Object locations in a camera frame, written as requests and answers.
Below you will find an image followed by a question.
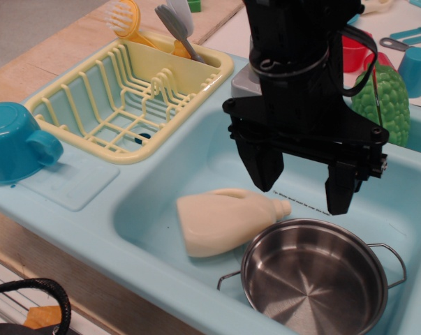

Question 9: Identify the blue spatula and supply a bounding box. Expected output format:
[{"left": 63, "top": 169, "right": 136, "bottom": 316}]
[{"left": 390, "top": 27, "right": 421, "bottom": 42}]

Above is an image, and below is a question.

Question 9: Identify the orange tape piece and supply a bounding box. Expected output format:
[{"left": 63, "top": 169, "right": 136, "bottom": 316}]
[{"left": 23, "top": 306, "right": 62, "bottom": 329}]

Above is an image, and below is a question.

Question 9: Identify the cream toy object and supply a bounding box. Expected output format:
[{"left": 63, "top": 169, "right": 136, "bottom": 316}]
[{"left": 361, "top": 0, "right": 394, "bottom": 15}]

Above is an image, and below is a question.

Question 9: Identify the red cup upright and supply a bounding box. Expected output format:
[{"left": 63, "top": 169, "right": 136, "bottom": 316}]
[{"left": 342, "top": 35, "right": 371, "bottom": 73}]

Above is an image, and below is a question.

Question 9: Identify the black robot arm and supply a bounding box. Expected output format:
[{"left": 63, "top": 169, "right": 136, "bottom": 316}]
[{"left": 223, "top": 1, "right": 389, "bottom": 215}]

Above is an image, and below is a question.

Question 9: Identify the stainless steel pot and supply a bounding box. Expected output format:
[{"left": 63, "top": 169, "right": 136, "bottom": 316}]
[{"left": 236, "top": 218, "right": 407, "bottom": 334}]

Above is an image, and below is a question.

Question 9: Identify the green bumpy toy vegetable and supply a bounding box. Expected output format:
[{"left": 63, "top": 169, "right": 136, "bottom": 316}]
[{"left": 352, "top": 64, "right": 411, "bottom": 147}]

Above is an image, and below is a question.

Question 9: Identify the cream detergent bottle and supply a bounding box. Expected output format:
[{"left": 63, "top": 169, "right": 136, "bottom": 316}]
[{"left": 176, "top": 188, "right": 292, "bottom": 258}]

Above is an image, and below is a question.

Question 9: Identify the orange dish brush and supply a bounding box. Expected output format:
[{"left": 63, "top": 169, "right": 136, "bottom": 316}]
[{"left": 105, "top": 0, "right": 157, "bottom": 49}]

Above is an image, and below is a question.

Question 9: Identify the green block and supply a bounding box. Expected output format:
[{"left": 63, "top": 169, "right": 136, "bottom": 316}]
[{"left": 187, "top": 0, "right": 201, "bottom": 13}]

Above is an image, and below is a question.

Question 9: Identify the blue cup upside-down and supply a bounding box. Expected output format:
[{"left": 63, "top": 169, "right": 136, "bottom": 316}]
[{"left": 398, "top": 47, "right": 421, "bottom": 98}]

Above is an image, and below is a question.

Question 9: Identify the grey measuring spoon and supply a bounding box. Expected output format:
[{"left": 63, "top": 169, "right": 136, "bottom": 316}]
[{"left": 379, "top": 37, "right": 410, "bottom": 52}]

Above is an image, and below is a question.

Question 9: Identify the yellow drying rack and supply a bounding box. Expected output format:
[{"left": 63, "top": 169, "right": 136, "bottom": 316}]
[{"left": 24, "top": 33, "right": 234, "bottom": 165}]

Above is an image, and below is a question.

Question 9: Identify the grey toy faucet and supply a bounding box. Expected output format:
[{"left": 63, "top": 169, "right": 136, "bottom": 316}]
[{"left": 230, "top": 34, "right": 263, "bottom": 99}]

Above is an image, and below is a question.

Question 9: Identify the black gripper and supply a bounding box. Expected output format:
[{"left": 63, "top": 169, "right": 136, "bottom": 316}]
[{"left": 223, "top": 20, "right": 389, "bottom": 215}]

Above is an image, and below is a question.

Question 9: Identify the light blue toy sink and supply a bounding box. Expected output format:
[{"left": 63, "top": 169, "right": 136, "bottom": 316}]
[{"left": 0, "top": 81, "right": 421, "bottom": 334}]

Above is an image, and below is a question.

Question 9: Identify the blue upside-down mug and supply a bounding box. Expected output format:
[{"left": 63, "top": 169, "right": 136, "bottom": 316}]
[{"left": 0, "top": 102, "right": 64, "bottom": 184}]

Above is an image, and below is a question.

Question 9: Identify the black cable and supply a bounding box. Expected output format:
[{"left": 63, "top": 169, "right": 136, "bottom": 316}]
[{"left": 0, "top": 278, "right": 72, "bottom": 335}]

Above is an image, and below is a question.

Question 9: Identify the red cup behind vegetable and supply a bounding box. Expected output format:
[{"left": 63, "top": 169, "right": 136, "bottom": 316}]
[{"left": 363, "top": 52, "right": 397, "bottom": 70}]

